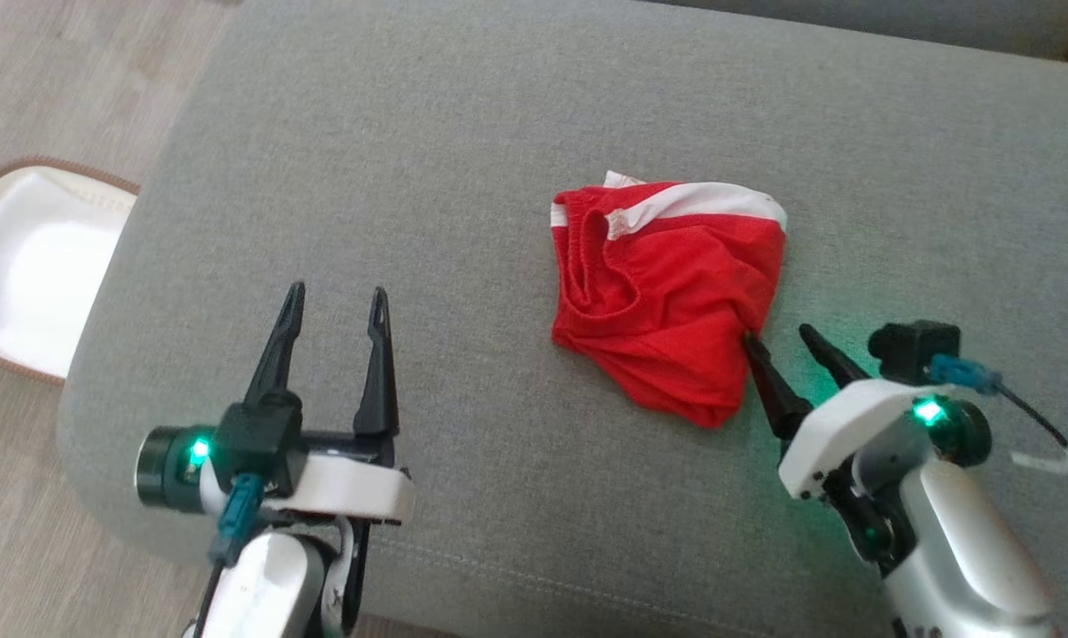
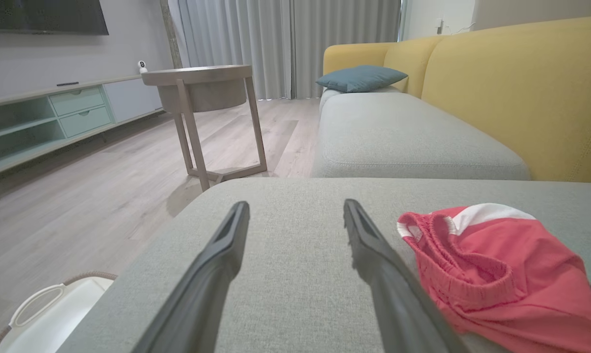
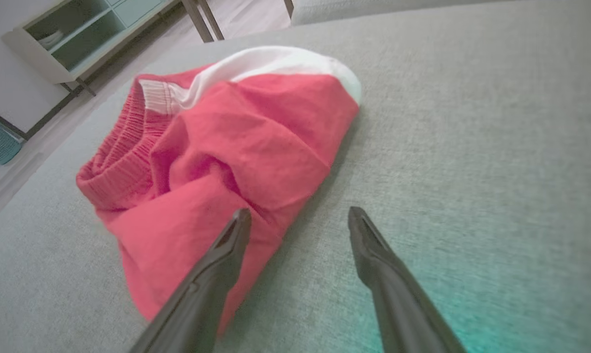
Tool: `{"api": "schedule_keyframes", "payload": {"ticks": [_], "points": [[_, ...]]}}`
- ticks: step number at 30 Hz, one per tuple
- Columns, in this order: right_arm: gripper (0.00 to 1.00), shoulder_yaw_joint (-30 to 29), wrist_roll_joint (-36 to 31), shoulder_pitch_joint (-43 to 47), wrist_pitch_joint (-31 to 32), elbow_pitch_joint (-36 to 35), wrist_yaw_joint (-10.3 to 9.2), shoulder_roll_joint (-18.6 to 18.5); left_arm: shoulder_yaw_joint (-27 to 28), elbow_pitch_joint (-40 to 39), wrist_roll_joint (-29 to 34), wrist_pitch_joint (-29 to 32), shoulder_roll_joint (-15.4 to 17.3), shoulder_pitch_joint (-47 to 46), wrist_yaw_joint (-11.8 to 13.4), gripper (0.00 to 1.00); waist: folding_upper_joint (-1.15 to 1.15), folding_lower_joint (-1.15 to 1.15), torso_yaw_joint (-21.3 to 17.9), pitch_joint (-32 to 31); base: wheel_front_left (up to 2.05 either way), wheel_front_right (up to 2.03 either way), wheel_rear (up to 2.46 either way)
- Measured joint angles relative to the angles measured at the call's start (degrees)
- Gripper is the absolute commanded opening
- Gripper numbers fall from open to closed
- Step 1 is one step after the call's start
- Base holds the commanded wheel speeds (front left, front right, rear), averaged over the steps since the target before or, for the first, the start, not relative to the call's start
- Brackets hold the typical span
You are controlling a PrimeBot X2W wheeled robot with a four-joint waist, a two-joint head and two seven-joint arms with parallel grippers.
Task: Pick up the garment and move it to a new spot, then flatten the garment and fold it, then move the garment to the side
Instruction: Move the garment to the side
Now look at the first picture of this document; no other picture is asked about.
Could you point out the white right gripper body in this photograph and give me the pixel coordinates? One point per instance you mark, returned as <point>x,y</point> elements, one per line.
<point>844,425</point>

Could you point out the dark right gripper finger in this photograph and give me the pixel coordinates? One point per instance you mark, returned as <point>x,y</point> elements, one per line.
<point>777,394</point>
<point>833,359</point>

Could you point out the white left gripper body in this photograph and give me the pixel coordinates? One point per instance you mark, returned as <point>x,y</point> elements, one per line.
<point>347,487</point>

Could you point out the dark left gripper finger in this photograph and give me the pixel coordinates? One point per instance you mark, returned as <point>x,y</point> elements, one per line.
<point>278,363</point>
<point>378,372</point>

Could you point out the red shorts with white stripes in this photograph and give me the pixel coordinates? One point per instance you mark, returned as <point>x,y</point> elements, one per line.
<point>666,310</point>

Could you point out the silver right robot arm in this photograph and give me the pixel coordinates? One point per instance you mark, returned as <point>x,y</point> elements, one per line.
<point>959,549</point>

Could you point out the large grey sofa chaise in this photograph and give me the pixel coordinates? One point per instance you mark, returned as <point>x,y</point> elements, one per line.
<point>409,177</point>

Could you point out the white laundry basket brown rim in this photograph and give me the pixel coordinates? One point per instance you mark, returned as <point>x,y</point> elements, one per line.
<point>37,266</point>

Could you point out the grey sofa seat cushion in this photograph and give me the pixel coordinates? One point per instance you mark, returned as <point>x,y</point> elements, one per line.
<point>897,22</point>

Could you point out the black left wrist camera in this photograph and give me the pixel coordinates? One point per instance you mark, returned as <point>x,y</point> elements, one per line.
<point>263,439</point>

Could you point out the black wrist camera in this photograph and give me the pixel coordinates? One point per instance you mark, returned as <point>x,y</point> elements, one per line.
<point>263,439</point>
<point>910,350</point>

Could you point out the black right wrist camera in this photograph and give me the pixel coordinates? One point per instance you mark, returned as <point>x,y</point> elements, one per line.
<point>910,350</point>

